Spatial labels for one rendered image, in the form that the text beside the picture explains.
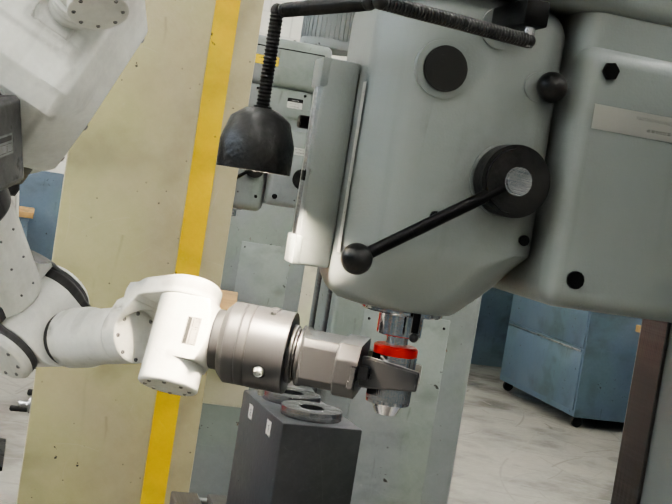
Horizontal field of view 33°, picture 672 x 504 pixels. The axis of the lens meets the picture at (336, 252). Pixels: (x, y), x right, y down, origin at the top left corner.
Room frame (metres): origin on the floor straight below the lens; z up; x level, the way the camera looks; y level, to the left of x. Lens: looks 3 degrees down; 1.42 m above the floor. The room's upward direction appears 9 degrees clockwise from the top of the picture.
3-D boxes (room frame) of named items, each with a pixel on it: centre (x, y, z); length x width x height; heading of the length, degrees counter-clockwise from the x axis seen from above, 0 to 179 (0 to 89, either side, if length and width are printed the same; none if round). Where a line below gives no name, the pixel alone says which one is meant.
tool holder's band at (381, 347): (1.20, -0.08, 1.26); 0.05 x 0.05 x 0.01
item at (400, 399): (1.20, -0.08, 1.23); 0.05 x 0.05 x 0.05
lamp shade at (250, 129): (1.10, 0.09, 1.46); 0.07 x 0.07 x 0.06
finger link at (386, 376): (1.17, -0.07, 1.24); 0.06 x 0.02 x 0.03; 83
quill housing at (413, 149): (1.20, -0.08, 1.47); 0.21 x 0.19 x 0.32; 15
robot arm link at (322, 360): (1.21, 0.01, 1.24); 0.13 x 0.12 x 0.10; 173
